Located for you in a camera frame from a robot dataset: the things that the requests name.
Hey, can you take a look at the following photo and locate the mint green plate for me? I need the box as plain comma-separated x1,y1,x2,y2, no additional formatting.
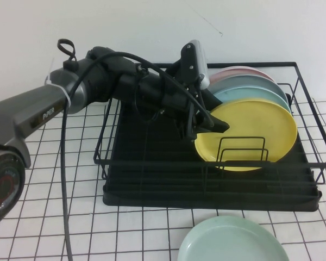
177,216,290,261

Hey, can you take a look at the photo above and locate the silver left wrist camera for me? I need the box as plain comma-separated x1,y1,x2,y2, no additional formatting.
176,39,210,90

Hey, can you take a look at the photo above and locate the long black cable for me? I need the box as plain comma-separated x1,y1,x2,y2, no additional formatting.
60,51,215,261

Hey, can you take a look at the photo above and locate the yellow plate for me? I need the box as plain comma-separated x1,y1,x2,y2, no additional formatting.
194,100,298,172

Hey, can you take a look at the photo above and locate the light blue plate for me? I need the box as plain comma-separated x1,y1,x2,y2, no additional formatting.
213,86,293,115

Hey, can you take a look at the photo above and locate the white zip tie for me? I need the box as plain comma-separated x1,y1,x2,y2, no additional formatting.
45,58,73,105

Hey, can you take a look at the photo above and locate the short black looped cable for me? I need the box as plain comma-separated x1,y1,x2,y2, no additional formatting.
57,39,77,70

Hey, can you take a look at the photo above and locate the black dish drying rack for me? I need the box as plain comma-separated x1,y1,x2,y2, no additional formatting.
102,97,323,212

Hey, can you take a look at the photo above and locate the grey plate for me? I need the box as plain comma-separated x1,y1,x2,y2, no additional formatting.
210,75,289,104

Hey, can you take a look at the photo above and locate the white black-grid tablecloth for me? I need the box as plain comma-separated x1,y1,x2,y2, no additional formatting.
0,99,326,261

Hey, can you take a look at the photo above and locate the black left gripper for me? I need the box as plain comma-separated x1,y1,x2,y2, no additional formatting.
138,73,230,141

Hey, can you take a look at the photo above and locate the black wire dish rack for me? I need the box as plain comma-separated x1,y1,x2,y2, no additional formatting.
93,61,326,185

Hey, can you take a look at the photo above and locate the pink plate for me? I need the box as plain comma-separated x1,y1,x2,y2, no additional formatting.
208,66,277,85

